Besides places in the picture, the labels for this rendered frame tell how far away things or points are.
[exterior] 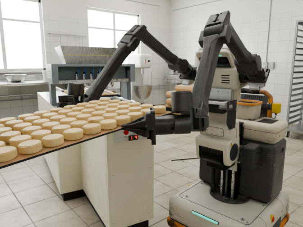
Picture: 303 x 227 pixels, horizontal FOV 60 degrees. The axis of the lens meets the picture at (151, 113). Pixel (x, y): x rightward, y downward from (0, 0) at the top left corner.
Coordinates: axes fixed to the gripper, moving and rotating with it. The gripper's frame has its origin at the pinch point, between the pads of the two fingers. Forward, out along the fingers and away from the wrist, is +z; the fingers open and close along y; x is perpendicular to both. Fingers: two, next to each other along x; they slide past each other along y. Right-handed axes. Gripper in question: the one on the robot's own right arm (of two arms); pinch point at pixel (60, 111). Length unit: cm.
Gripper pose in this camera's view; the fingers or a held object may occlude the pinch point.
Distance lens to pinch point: 109.2
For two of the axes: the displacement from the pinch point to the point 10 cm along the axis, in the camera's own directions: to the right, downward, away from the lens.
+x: 10.0, -0.3, 0.2
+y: -0.2, -9.8, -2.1
